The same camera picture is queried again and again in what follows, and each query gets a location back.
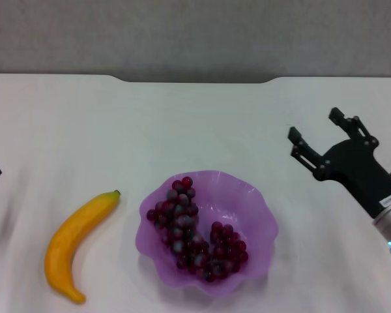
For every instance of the yellow banana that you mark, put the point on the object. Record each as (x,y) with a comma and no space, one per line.
(63,238)

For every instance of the dark red grape bunch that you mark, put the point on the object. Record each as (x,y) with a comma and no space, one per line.
(182,221)

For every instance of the purple wavy plastic bowl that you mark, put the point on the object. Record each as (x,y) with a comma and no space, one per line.
(247,212)

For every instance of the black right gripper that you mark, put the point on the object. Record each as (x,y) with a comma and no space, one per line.
(355,163)

